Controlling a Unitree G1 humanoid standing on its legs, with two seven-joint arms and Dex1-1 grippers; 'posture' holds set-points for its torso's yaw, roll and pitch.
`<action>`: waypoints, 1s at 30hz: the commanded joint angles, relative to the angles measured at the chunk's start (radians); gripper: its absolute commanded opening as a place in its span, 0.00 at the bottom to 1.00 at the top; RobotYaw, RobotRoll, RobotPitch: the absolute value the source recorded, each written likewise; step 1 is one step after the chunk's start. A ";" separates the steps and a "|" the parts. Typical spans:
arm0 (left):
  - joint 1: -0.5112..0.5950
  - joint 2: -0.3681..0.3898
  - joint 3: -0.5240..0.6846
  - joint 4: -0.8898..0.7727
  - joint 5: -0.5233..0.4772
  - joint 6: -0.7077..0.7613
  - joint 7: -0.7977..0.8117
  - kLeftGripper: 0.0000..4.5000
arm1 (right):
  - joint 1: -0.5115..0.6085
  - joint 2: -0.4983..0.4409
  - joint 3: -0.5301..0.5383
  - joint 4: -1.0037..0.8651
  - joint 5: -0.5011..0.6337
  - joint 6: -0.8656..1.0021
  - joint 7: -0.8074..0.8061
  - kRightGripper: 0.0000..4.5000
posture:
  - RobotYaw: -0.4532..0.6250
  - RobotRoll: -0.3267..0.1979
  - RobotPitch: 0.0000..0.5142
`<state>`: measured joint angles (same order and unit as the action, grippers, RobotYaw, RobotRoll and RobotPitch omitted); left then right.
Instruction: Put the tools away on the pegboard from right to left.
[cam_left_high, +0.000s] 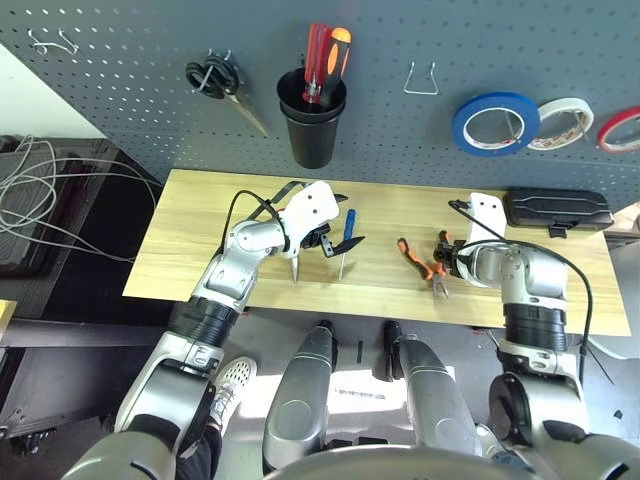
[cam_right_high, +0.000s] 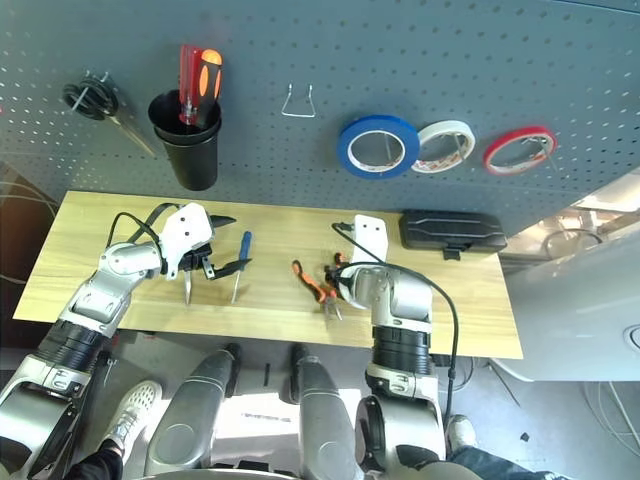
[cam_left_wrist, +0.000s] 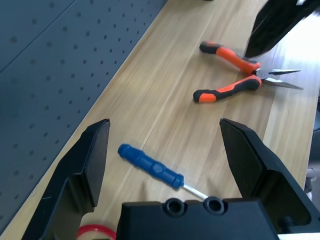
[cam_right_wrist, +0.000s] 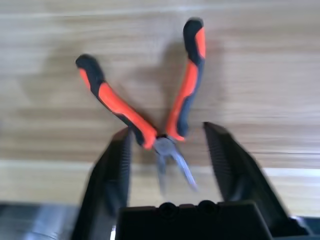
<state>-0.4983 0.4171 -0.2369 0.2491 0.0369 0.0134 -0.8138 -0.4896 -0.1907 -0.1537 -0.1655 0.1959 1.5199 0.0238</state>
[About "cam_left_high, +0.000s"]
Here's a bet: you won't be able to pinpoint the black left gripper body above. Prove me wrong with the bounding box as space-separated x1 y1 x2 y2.
301 224 335 257

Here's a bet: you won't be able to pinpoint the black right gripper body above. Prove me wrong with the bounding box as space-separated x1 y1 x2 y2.
439 239 471 280

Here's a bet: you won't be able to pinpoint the blue handled screwdriver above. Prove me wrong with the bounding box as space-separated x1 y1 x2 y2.
337 207 360 281

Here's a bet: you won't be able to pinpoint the orange black pliers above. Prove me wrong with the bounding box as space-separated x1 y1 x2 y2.
397 228 451 301

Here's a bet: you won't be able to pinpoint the red handled scissors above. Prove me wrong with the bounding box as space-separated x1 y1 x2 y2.
277 207 301 284

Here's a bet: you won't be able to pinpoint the blue tape roll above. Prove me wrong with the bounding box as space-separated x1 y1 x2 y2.
451 90 541 160

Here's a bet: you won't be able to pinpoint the grey metal pegboard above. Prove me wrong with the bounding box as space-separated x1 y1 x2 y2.
0 0 640 211

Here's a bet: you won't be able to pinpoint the black plastic cup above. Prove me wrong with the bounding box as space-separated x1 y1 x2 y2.
276 67 348 170

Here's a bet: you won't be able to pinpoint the black plastic tool case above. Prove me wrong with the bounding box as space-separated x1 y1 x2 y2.
502 186 615 239

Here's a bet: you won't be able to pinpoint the silver right robot leg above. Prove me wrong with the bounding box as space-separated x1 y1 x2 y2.
382 319 481 456

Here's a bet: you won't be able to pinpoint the silver robot leg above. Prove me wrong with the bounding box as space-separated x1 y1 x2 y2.
382 319 481 456
263 319 336 474

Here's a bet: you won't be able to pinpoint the white mesh shoe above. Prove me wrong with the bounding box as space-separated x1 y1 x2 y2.
209 355 259 426

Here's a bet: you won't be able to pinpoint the silver left robot leg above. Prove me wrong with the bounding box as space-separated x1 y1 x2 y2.
263 319 336 474

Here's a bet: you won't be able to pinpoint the white sneaker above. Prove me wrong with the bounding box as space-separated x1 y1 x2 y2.
474 422 506 459

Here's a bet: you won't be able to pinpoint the tan cardboard box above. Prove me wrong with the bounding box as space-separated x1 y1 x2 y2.
613 203 640 236

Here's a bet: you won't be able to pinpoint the metal scissors hook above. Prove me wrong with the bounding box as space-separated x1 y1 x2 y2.
194 47 236 94

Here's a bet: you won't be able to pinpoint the white tape roll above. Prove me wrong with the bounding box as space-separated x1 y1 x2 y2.
526 97 595 152

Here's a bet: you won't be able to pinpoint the red tape roll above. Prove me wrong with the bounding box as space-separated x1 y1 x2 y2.
596 106 640 155

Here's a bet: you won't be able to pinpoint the blue jeans leg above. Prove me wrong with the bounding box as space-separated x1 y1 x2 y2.
492 447 526 471

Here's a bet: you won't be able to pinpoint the grey robot torso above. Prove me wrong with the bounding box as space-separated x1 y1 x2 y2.
269 444 541 480

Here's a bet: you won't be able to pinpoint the black glossy side table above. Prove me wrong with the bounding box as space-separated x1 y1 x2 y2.
49 139 171 321

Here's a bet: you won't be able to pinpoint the black trouser leg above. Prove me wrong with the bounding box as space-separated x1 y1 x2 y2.
177 424 224 480

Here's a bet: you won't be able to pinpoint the black ribbed case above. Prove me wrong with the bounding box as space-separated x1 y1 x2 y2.
0 134 109 279

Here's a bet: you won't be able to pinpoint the black wheeled flight case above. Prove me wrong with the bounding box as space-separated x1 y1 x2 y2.
0 324 174 451

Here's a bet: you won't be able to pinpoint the metal double hook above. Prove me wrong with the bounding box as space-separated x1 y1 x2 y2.
28 28 80 56

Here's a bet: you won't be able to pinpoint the yellow wooden board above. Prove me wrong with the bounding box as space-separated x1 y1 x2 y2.
0 299 17 346

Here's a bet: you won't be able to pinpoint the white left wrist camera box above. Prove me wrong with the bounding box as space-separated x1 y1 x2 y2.
282 179 340 259

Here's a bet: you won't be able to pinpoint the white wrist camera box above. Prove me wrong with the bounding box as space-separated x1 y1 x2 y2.
465 191 506 251
282 179 340 259

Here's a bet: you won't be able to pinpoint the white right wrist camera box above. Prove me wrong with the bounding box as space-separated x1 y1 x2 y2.
465 191 506 251

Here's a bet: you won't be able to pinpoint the white loose cables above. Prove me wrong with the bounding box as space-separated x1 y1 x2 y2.
482 327 507 359

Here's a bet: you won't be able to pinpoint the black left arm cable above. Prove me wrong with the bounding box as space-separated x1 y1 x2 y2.
227 189 291 246

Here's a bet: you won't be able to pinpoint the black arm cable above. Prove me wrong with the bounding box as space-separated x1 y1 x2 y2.
447 199 594 396
227 189 291 246

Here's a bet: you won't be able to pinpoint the wire pliers holder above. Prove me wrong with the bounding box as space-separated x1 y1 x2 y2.
403 60 440 95

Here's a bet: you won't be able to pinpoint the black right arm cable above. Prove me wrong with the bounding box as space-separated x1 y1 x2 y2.
447 199 594 396

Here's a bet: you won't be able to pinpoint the red handled screwdriver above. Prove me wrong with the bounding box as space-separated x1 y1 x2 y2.
301 22 334 104

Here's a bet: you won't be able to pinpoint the black handled scissors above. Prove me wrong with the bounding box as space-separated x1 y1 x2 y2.
185 54 271 139

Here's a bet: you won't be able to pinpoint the grey cable bundle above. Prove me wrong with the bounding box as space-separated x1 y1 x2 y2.
0 134 164 264

